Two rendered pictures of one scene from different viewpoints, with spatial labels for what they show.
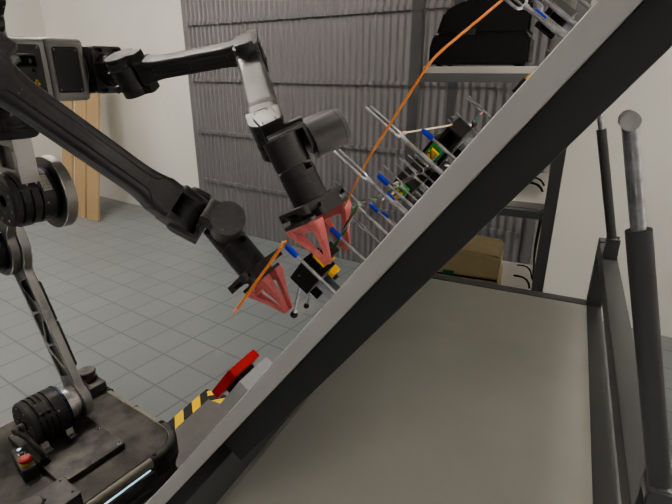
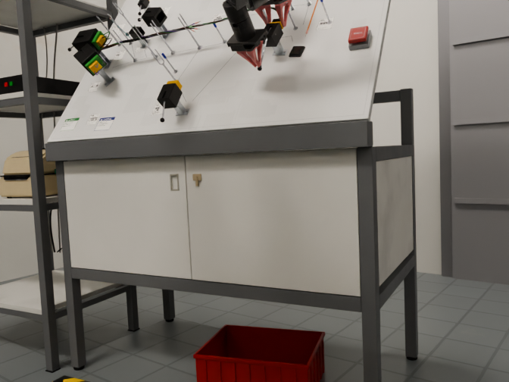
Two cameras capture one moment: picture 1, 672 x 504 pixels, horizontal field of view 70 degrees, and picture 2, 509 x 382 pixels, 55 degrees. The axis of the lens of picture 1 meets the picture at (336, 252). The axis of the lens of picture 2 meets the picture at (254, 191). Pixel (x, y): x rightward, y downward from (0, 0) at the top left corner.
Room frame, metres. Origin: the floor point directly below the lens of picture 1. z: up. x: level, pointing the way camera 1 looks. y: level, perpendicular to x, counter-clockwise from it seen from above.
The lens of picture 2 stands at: (0.72, 1.51, 0.80)
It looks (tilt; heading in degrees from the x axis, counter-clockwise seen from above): 5 degrees down; 273
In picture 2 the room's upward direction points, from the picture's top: 3 degrees counter-clockwise
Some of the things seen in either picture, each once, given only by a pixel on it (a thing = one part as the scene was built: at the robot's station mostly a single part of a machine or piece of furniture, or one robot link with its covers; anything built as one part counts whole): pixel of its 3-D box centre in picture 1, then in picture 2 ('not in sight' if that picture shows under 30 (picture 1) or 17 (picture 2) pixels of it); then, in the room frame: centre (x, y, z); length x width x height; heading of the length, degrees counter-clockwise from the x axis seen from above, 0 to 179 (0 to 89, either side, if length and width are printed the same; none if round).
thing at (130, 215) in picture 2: not in sight; (124, 216); (1.26, -0.13, 0.60); 0.55 x 0.02 x 0.39; 155
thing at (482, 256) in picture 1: (460, 263); (45, 171); (1.70, -0.48, 0.76); 0.30 x 0.21 x 0.20; 68
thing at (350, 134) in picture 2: (331, 340); (181, 144); (1.03, 0.01, 0.83); 1.18 x 0.05 x 0.06; 155
